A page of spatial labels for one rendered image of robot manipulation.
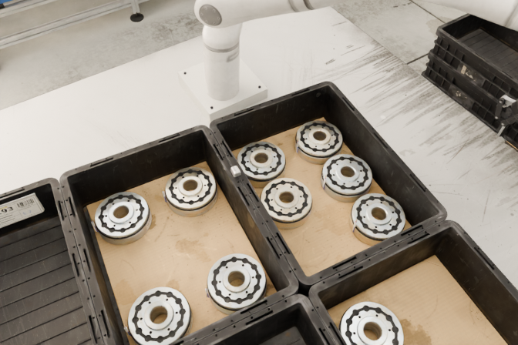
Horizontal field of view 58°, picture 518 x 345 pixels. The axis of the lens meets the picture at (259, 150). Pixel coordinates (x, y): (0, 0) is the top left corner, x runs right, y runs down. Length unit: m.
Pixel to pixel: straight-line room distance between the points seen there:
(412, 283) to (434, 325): 0.08
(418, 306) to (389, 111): 0.63
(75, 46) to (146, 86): 1.47
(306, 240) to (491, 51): 1.34
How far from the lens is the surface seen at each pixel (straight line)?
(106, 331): 0.78
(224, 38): 1.16
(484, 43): 2.08
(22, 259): 1.00
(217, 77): 1.23
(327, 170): 0.98
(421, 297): 0.91
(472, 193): 1.24
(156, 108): 1.35
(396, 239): 0.84
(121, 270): 0.92
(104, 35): 2.89
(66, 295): 0.93
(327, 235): 0.93
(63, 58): 2.79
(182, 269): 0.90
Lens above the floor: 1.63
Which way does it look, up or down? 50 degrees down
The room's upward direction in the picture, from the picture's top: straight up
